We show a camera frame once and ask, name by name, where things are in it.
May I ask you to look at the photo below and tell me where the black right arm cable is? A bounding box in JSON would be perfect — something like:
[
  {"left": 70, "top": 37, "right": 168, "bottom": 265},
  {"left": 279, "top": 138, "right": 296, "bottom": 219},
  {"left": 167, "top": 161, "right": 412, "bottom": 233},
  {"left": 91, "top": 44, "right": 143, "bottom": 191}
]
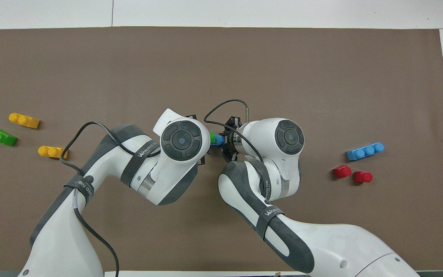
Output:
[{"left": 204, "top": 99, "right": 265, "bottom": 163}]

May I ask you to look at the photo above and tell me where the yellow two-stud toy brick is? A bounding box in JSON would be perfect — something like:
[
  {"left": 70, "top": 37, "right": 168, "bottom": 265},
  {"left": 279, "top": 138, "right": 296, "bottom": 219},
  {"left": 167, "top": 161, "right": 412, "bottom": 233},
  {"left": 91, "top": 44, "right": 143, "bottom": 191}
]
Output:
[
  {"left": 9, "top": 112, "right": 40, "bottom": 129},
  {"left": 38, "top": 145, "right": 68, "bottom": 159}
]

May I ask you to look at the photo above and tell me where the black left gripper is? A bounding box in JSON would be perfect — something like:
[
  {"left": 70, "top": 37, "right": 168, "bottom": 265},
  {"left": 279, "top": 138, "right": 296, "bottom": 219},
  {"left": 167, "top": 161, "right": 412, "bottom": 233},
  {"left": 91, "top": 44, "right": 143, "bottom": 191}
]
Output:
[{"left": 186, "top": 114, "right": 211, "bottom": 166}]

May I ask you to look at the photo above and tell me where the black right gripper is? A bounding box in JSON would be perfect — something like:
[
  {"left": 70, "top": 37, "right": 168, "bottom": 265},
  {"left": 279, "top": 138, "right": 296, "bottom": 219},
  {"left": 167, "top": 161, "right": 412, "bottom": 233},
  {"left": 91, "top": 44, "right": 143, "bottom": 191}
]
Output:
[{"left": 220, "top": 115, "right": 242, "bottom": 162}]

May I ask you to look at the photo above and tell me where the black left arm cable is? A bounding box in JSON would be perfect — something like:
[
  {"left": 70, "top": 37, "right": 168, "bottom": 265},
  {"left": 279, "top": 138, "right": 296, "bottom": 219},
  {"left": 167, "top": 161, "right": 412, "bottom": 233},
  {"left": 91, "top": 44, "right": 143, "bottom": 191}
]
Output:
[{"left": 61, "top": 122, "right": 161, "bottom": 277}]

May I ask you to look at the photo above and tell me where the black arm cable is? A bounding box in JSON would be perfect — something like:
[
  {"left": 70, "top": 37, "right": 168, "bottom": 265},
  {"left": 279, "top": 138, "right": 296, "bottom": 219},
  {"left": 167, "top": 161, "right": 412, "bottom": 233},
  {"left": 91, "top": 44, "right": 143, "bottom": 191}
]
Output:
[
  {"left": 61, "top": 122, "right": 161, "bottom": 277},
  {"left": 204, "top": 99, "right": 265, "bottom": 163}
]

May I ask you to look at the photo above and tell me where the brown table mat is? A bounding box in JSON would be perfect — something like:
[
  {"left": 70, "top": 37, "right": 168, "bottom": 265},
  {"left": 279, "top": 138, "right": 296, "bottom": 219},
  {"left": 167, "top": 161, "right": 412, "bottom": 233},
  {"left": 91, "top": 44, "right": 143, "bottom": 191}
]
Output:
[{"left": 0, "top": 26, "right": 443, "bottom": 272}]

